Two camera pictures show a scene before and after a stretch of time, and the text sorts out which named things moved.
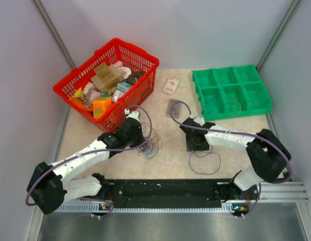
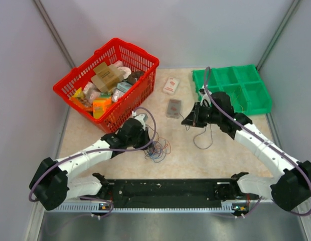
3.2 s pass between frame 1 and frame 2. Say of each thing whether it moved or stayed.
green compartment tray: stayed
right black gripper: moved
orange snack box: stayed
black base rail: stayed
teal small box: stayed
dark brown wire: moved
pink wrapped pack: stayed
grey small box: stayed
